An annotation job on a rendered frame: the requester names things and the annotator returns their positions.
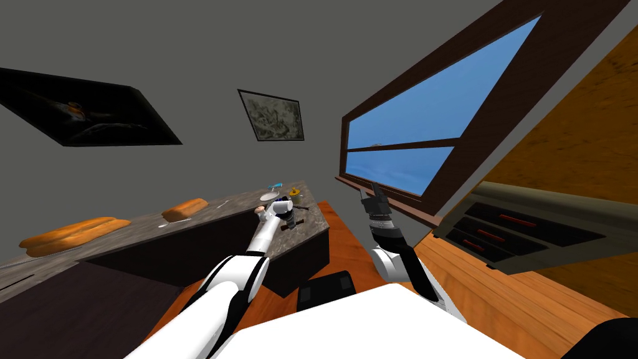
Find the short orange bread loaf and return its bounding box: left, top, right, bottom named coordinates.
left=161, top=198, right=210, bottom=223

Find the grey framed picture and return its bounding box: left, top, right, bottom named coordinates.
left=237, top=89, right=305, bottom=143

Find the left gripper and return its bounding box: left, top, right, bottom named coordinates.
left=280, top=208, right=304, bottom=231

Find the olive cabinet with dark drawers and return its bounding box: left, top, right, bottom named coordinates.
left=432, top=181, right=638, bottom=276

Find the black framed picture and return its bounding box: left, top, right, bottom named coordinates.
left=0, top=67, right=183, bottom=148

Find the brown framed window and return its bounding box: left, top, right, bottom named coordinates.
left=335, top=0, right=633, bottom=229

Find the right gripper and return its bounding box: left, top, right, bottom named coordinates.
left=358, top=181, right=390, bottom=218

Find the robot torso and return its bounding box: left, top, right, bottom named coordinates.
left=209, top=270, right=525, bottom=359

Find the long orange baguette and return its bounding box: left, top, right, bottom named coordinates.
left=19, top=216, right=132, bottom=258

